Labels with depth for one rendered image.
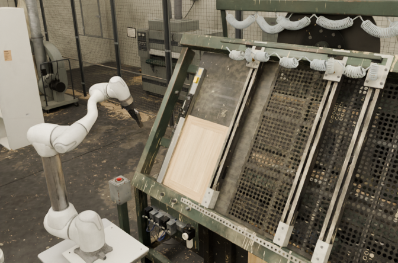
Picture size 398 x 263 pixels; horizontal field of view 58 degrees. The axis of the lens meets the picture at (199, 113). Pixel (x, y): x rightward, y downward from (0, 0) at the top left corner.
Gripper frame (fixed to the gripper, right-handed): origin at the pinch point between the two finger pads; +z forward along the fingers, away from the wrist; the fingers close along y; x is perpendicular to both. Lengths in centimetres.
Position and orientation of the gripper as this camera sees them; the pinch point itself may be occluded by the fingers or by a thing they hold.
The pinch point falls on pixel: (139, 123)
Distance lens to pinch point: 264.6
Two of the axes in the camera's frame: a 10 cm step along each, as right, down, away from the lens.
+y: -7.5, -2.2, 6.3
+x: -5.9, 6.5, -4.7
